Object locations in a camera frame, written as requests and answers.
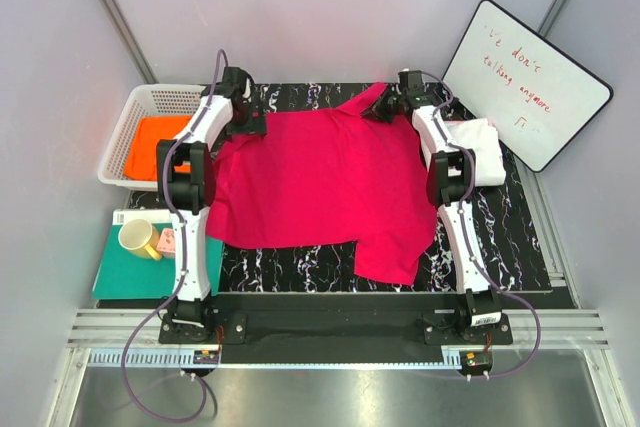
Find folded white t shirt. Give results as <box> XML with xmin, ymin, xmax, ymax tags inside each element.
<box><xmin>445</xmin><ymin>118</ymin><xmax>506</xmax><ymax>187</ymax></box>

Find black marbled table mat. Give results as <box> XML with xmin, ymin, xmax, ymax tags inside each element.
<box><xmin>219</xmin><ymin>83</ymin><xmax>552</xmax><ymax>293</ymax></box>

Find orange t shirt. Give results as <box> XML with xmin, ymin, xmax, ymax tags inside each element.
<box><xmin>123</xmin><ymin>115</ymin><xmax>191</xmax><ymax>182</ymax></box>

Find crimson red t shirt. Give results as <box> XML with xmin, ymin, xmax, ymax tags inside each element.
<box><xmin>206</xmin><ymin>83</ymin><xmax>437</xmax><ymax>286</ymax></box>

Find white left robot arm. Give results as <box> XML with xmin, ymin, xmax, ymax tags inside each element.
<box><xmin>156</xmin><ymin>67</ymin><xmax>266</xmax><ymax>343</ymax></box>

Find green paper folder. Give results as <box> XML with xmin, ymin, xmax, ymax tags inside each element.
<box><xmin>91</xmin><ymin>206</ymin><xmax>225</xmax><ymax>300</ymax></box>

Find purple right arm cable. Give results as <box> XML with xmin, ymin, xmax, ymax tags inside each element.
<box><xmin>414</xmin><ymin>70</ymin><xmax>542</xmax><ymax>381</ymax></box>

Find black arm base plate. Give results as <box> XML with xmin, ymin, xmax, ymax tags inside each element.
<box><xmin>159</xmin><ymin>293</ymin><xmax>513</xmax><ymax>346</ymax></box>

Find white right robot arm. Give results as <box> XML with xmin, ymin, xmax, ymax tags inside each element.
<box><xmin>362</xmin><ymin>69</ymin><xmax>506</xmax><ymax>344</ymax></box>

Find aluminium frame rail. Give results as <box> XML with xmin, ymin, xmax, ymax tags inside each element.
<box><xmin>68</xmin><ymin>309</ymin><xmax>609</xmax><ymax>349</ymax></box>

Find white whiteboard black frame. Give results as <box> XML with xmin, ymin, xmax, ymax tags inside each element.
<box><xmin>444</xmin><ymin>0</ymin><xmax>614</xmax><ymax>172</ymax></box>

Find white plastic basket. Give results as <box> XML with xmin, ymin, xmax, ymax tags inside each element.
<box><xmin>98</xmin><ymin>84</ymin><xmax>205</xmax><ymax>192</ymax></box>

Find cream yellow mug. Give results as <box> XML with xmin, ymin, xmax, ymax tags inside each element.
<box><xmin>118</xmin><ymin>219</ymin><xmax>162</xmax><ymax>261</ymax></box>

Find pink eraser block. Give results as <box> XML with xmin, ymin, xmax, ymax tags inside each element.
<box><xmin>156</xmin><ymin>227</ymin><xmax>176</xmax><ymax>259</ymax></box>

